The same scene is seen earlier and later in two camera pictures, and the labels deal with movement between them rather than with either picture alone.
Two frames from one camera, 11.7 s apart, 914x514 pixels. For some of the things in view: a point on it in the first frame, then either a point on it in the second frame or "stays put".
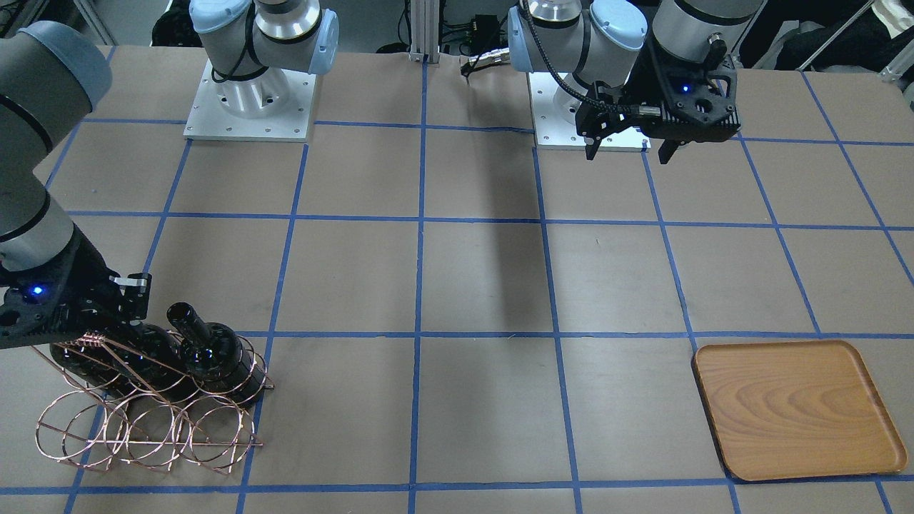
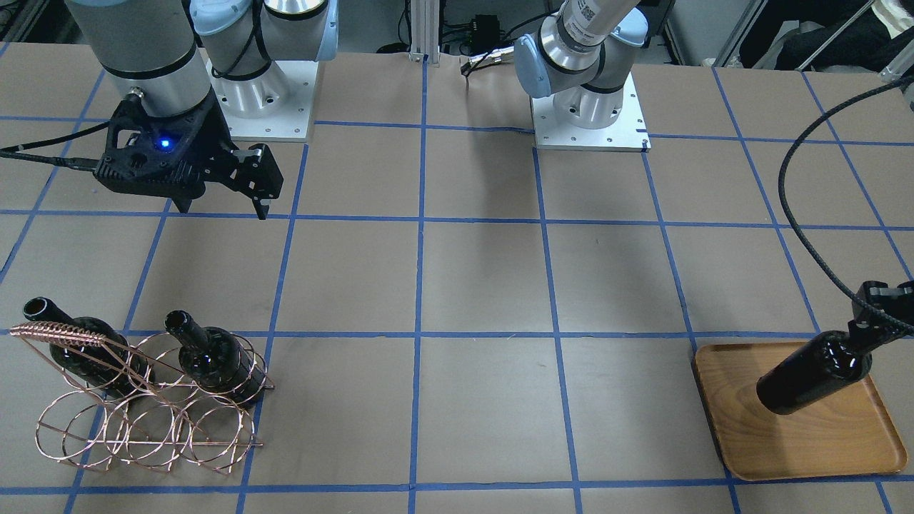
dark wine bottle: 152,362 → 819,366
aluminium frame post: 425,19 stays put
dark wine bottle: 216,355 stays put
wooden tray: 797,409 stays put
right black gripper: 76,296 → 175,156
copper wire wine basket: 124,407 stays put
